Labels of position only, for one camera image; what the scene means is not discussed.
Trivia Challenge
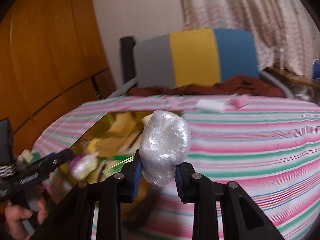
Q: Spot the wooden side desk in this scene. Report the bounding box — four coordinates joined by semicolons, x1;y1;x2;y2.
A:
265;66;320;88

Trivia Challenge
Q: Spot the person's left hand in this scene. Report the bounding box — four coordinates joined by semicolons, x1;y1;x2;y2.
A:
4;184;48;237

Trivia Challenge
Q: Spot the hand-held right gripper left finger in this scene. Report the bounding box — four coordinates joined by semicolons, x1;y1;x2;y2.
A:
30;149;143;240

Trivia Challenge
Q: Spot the patterned beige curtain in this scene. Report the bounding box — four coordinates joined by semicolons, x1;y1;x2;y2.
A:
175;0;318;75

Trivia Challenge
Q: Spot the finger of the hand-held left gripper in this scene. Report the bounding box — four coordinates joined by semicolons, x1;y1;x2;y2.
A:
35;150;75;172

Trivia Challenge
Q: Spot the pink plastic toy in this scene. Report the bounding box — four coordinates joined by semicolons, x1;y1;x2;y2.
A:
230;96;250;108

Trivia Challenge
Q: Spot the beige carton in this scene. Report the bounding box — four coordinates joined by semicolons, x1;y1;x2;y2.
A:
95;135;137;160

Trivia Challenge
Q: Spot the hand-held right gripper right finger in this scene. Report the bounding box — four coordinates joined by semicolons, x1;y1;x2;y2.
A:
174;162;285;240

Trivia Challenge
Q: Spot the white foam block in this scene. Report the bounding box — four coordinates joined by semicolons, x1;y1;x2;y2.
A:
195;99;227;113

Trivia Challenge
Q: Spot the pale yellow block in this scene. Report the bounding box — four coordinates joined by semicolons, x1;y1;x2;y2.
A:
20;150;34;163

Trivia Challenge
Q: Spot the grey yellow blue chair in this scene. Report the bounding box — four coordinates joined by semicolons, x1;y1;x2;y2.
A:
110;28;295;98

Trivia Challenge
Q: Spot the maroon cloth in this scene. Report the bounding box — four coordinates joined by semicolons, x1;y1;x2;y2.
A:
127;75;285;97

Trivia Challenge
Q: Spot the gold metal tin box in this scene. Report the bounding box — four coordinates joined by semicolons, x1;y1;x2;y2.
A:
67;111;183;190

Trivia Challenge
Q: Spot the wooden wardrobe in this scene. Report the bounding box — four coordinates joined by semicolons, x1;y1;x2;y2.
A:
0;0;118;140

